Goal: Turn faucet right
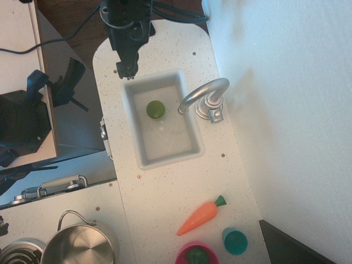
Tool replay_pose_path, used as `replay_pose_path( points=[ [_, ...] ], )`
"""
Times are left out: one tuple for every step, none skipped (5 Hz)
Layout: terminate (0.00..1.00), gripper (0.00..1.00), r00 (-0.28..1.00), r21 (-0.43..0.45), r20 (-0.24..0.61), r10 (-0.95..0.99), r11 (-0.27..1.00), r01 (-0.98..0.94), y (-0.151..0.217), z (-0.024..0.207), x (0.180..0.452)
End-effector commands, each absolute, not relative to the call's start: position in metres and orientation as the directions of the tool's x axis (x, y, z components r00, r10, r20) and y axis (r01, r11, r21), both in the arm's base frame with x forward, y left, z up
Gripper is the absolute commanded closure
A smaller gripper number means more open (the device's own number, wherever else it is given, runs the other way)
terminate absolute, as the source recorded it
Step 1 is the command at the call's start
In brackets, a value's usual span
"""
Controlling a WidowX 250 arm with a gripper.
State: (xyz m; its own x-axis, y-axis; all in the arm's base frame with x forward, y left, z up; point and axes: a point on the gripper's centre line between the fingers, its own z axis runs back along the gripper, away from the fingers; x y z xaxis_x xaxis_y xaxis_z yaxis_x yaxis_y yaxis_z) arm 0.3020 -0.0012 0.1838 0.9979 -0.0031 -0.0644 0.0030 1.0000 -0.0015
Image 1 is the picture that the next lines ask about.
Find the green plastic cup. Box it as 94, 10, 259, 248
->
146, 100, 166, 120

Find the silver stove burner coil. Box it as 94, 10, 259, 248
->
1, 238, 46, 263

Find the teal plastic cup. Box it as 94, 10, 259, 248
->
222, 227, 248, 255

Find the silver toy faucet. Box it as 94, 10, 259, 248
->
178, 78, 230, 124

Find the silver cabinet door handle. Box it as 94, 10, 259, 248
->
100, 117, 113, 160

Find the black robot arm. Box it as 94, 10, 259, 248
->
100, 0, 156, 79

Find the green toy broccoli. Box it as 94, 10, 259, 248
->
184, 246, 210, 264

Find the pink plastic bowl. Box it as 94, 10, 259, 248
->
175, 242, 219, 264

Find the white toy sink basin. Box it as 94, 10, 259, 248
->
122, 69, 205, 170

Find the orange toy carrot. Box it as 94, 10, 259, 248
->
176, 195, 227, 237

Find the black cable bundle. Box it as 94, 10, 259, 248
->
150, 0, 210, 24

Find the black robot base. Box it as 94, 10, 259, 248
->
1, 57, 89, 168

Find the grey oven door handle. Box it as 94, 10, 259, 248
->
9, 175, 88, 205

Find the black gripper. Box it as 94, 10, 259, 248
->
104, 21, 155, 79

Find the stainless steel pot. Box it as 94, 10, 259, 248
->
40, 210, 120, 264

